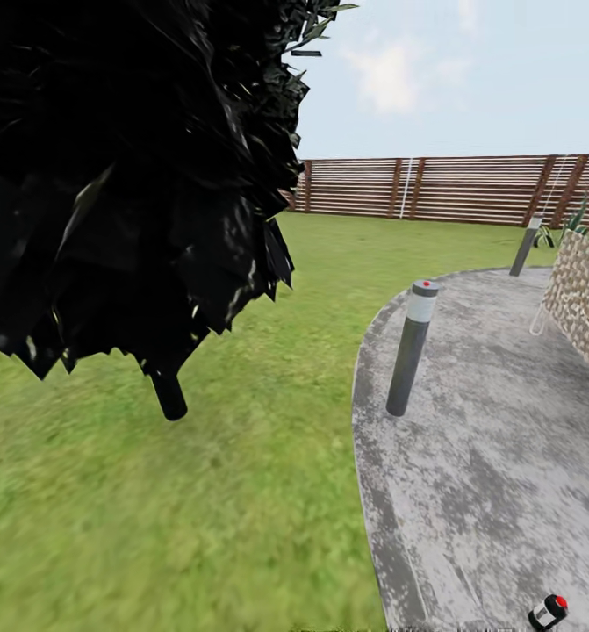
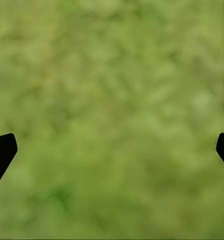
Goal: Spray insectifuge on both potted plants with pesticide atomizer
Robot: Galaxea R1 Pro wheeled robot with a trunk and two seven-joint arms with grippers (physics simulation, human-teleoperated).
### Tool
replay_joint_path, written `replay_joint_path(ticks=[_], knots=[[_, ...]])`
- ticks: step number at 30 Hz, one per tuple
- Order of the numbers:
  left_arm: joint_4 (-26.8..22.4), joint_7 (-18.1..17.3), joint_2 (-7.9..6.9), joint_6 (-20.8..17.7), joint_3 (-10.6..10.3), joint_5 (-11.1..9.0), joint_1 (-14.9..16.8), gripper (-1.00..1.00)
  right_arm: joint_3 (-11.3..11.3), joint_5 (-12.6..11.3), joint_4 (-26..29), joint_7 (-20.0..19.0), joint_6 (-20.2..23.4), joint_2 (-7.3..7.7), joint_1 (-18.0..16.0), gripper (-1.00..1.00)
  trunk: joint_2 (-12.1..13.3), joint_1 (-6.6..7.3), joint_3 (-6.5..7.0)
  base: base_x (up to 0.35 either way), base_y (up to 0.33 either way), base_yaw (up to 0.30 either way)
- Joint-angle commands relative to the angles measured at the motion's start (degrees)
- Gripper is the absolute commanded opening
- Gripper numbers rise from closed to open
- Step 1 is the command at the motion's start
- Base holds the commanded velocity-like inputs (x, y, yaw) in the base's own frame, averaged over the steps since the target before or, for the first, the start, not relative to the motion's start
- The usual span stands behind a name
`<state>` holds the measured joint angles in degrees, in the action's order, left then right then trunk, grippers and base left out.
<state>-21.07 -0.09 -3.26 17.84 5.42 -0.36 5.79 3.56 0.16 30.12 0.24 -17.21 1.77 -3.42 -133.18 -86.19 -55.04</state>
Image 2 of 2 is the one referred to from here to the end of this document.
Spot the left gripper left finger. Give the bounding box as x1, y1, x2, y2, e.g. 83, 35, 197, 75
0, 133, 18, 179

